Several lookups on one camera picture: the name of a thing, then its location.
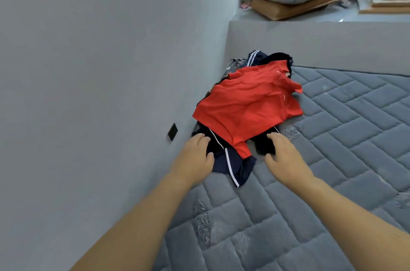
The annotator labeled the person's left forearm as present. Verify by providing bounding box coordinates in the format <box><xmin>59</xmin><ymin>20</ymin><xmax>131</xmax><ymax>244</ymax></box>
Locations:
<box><xmin>70</xmin><ymin>173</ymin><xmax>193</xmax><ymax>271</ymax></box>

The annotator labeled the navy velvet pyjama top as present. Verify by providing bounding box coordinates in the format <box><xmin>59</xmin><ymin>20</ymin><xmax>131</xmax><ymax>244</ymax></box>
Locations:
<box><xmin>191</xmin><ymin>50</ymin><xmax>296</xmax><ymax>188</ymax></box>

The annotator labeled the grey quilted mattress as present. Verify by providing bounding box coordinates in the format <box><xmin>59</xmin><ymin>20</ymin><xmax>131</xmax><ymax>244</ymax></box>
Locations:
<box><xmin>150</xmin><ymin>56</ymin><xmax>410</xmax><ymax>271</ymax></box>

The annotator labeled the person's left hand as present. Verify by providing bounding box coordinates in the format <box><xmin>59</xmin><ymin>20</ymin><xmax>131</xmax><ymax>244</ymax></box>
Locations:
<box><xmin>168</xmin><ymin>133</ymin><xmax>216</xmax><ymax>189</ymax></box>

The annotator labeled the red garment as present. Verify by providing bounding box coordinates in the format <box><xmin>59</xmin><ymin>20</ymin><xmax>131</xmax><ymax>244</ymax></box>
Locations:
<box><xmin>192</xmin><ymin>59</ymin><xmax>304</xmax><ymax>159</ymax></box>

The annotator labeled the brown flat cushion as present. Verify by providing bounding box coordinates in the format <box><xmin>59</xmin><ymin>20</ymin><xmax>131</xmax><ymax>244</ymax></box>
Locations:
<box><xmin>251</xmin><ymin>0</ymin><xmax>340</xmax><ymax>21</ymax></box>

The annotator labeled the person's right forearm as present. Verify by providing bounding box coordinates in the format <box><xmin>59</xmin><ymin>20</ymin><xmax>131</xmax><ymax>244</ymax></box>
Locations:
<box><xmin>295</xmin><ymin>177</ymin><xmax>410</xmax><ymax>271</ymax></box>

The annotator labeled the person's right hand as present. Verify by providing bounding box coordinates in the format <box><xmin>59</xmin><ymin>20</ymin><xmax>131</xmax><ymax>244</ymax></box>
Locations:
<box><xmin>264</xmin><ymin>132</ymin><xmax>316</xmax><ymax>193</ymax></box>

